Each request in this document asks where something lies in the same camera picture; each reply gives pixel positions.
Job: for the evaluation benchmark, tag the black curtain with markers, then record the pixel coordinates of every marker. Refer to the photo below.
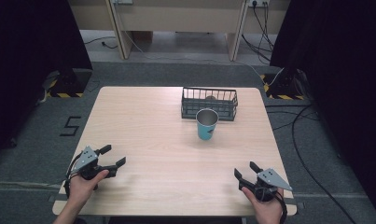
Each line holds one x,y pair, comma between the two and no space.
27,62
341,77

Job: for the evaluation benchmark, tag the light wooden desk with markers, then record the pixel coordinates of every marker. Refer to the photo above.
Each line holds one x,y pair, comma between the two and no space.
176,15

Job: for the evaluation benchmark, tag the blue cup with metal inside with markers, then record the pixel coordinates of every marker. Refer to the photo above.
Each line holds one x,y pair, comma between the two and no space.
206,131

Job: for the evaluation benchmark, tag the person's left hand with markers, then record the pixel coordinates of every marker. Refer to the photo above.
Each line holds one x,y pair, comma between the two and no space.
81,188

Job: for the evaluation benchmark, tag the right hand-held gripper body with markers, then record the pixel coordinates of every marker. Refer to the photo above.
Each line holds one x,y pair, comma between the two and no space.
271,179

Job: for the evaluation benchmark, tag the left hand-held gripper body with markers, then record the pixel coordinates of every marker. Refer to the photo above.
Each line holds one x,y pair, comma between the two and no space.
86,158

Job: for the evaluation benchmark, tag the small brown round thing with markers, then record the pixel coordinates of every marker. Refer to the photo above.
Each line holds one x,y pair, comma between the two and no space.
211,97

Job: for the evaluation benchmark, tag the person's right hand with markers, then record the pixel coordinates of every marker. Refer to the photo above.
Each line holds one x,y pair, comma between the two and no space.
266,213

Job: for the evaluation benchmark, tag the white power strip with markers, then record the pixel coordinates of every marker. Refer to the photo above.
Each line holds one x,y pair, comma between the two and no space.
122,1

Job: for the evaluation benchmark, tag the stand base with hazard tape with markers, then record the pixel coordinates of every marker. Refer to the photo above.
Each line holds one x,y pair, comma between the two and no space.
285,88
71,84

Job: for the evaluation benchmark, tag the white wall socket strip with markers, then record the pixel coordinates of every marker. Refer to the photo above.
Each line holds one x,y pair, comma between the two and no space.
257,2

